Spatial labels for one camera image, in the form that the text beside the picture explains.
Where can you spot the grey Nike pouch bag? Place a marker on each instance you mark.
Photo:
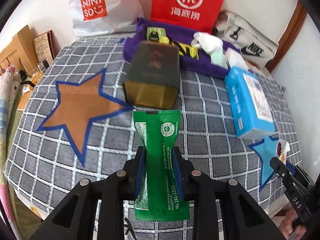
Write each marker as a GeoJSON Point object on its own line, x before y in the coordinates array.
{"type": "Point", "coordinates": [253, 45]}

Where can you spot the mint green cloth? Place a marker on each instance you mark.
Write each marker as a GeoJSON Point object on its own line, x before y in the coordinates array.
{"type": "Point", "coordinates": [218, 58]}

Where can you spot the wooden door frame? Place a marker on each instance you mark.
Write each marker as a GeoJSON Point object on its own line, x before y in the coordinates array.
{"type": "Point", "coordinates": [287, 39]}

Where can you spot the white Miniso plastic bag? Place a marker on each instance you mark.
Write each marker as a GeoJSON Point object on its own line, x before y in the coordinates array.
{"type": "Point", "coordinates": [100, 17]}

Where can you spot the light green tissue pack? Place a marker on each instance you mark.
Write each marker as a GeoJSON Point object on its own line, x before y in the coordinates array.
{"type": "Point", "coordinates": [155, 33]}

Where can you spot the person's right hand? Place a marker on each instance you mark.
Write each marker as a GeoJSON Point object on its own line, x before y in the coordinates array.
{"type": "Point", "coordinates": [286, 227]}

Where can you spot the framed picture card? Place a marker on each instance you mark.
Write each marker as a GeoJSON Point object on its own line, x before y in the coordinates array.
{"type": "Point", "coordinates": [44, 47]}

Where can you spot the wooden nightstand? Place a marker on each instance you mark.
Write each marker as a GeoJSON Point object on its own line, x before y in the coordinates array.
{"type": "Point", "coordinates": [26, 93]}

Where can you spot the white sponge block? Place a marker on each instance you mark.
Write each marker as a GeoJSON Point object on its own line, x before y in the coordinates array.
{"type": "Point", "coordinates": [235, 59]}

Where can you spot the small white red packet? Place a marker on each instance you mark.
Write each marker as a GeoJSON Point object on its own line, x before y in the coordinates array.
{"type": "Point", "coordinates": [282, 149]}

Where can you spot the patterned pillow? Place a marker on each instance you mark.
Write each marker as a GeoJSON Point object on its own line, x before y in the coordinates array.
{"type": "Point", "coordinates": [6, 81]}

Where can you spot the glass teapot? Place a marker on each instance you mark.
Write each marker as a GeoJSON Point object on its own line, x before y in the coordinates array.
{"type": "Point", "coordinates": [33, 77]}

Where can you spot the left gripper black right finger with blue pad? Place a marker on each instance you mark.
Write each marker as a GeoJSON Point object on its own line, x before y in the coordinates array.
{"type": "Point", "coordinates": [242, 217]}

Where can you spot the yellow cloth pouch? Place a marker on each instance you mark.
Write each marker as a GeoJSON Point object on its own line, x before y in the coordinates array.
{"type": "Point", "coordinates": [184, 49]}

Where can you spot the wooden headboard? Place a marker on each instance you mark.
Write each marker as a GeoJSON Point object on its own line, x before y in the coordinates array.
{"type": "Point", "coordinates": [20, 52]}

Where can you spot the purple towel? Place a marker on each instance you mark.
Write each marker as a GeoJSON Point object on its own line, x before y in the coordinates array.
{"type": "Point", "coordinates": [192, 59]}

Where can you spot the green sachet packet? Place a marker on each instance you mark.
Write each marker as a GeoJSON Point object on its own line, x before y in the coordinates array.
{"type": "Point", "coordinates": [161, 195]}

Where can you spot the red paper shopping bag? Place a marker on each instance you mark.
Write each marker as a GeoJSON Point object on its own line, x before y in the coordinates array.
{"type": "Point", "coordinates": [199, 15]}

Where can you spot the dark green gold tin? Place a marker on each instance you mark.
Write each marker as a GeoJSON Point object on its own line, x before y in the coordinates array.
{"type": "Point", "coordinates": [154, 77]}

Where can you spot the green blanket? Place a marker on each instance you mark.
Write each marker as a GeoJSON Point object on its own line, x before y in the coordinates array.
{"type": "Point", "coordinates": [26, 209]}

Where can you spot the white glove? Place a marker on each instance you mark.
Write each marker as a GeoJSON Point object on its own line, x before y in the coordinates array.
{"type": "Point", "coordinates": [208, 43]}

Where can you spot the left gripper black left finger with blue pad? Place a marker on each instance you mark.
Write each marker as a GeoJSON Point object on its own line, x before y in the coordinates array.
{"type": "Point", "coordinates": [99, 202]}

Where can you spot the grey checked bed cover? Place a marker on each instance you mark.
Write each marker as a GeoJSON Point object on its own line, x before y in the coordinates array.
{"type": "Point", "coordinates": [207, 133]}

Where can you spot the blue tissue box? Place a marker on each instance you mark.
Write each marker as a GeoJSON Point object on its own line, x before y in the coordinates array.
{"type": "Point", "coordinates": [251, 112]}

